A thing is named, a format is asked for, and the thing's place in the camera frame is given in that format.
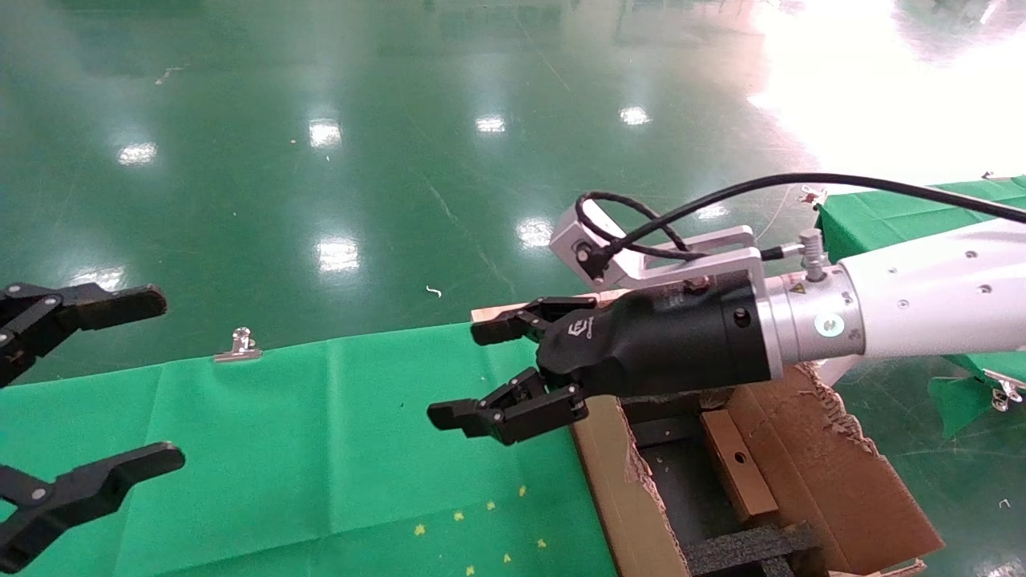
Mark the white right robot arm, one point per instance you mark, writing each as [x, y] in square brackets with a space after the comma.
[938, 296]

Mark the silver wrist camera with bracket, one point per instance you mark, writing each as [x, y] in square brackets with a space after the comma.
[571, 236]

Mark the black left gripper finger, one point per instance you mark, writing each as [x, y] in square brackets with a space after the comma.
[112, 307]
[88, 487]

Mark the large green table cloth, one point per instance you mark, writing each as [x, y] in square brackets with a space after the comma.
[280, 449]

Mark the green cloth on side table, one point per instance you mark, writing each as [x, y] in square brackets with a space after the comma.
[874, 228]

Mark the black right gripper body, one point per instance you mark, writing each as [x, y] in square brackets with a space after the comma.
[665, 344]

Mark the large open cardboard carton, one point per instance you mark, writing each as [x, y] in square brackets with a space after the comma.
[842, 481]

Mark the silver binder clip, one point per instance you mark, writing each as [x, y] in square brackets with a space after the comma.
[811, 197]
[238, 351]
[1003, 393]

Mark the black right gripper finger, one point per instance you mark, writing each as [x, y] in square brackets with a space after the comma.
[521, 320]
[521, 409]

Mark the small brown cardboard box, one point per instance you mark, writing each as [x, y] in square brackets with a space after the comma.
[741, 473]

